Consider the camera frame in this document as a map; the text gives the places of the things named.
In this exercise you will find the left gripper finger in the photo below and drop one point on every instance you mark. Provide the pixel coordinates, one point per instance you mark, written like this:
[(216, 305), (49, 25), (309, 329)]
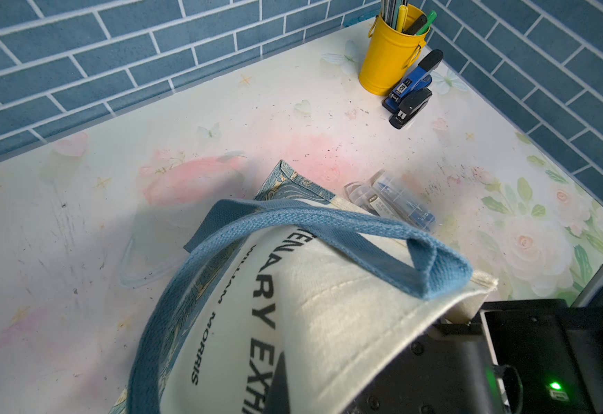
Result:
[(277, 401)]

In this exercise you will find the cream canvas tote bag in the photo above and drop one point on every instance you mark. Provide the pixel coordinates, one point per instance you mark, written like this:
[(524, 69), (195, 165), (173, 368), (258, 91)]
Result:
[(298, 271)]

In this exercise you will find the clear compass set case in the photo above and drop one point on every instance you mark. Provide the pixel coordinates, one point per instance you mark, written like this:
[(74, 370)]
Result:
[(365, 197)]

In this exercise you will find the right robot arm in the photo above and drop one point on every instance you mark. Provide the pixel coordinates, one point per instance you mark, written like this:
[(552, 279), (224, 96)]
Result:
[(528, 356)]

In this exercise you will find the black stapler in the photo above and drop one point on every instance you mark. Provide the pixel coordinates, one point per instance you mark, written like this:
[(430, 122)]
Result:
[(409, 107)]

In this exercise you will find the blue stapler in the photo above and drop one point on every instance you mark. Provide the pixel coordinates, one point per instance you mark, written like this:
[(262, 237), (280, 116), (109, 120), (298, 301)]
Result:
[(417, 79)]

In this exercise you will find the yellow pen holder cup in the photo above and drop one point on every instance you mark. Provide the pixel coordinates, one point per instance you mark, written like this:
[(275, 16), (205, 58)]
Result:
[(390, 54)]

